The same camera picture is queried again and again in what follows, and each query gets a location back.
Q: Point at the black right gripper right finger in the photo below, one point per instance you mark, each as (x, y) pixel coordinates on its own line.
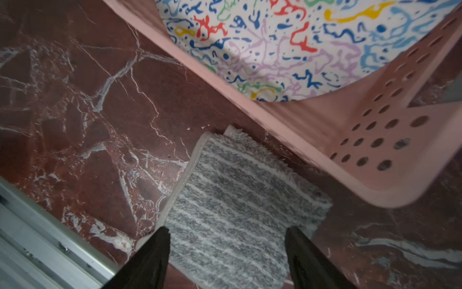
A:
(309, 267)

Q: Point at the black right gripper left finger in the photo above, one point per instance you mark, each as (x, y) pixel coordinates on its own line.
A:
(148, 267)

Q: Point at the grey striped microfibre cloth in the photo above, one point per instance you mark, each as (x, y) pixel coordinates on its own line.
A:
(229, 212)

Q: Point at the white plate with colourful squiggles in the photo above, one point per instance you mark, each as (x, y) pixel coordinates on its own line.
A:
(289, 50)

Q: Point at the pink perforated plastic basket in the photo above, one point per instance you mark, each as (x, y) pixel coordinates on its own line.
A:
(366, 135)

